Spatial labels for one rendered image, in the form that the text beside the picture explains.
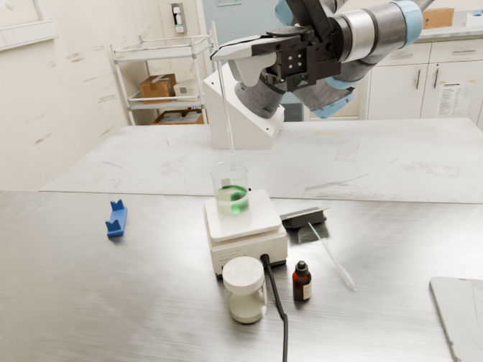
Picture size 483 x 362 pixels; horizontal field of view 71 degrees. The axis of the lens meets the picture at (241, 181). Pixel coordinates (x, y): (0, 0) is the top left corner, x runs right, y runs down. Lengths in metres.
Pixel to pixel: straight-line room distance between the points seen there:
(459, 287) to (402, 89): 2.45
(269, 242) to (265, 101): 0.55
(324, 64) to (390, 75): 2.36
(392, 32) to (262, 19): 2.84
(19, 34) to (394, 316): 2.07
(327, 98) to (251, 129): 0.23
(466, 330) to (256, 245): 0.30
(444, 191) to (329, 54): 0.42
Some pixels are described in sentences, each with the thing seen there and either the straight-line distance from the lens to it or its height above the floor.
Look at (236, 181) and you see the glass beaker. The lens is 0.55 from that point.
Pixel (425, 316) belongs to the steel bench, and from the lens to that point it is 0.58.
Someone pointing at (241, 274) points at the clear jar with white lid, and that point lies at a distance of 0.49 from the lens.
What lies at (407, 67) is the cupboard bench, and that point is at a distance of 2.93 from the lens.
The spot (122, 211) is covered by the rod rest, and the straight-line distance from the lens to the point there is 0.83.
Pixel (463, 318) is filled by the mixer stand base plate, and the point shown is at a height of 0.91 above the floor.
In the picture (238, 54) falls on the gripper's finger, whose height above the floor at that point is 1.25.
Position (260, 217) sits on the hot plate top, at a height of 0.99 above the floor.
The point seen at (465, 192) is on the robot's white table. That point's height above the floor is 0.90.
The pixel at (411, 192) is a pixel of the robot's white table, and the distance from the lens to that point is 0.83.
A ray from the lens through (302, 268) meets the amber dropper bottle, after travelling 0.52.
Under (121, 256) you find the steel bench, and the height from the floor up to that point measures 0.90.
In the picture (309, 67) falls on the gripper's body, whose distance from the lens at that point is 0.54.
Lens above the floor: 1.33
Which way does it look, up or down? 30 degrees down
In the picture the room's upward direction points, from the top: 7 degrees counter-clockwise
